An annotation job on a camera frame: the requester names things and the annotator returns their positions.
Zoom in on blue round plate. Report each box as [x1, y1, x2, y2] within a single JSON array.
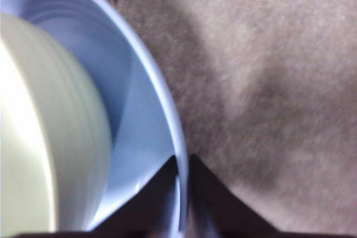
[[0, 0, 191, 235]]

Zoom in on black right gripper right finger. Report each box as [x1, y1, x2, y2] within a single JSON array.
[[189, 153, 280, 234]]

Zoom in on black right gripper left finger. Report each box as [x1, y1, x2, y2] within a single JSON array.
[[91, 154, 179, 234]]

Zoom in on green ribbed bowl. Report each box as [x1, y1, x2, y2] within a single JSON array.
[[0, 12, 114, 234]]

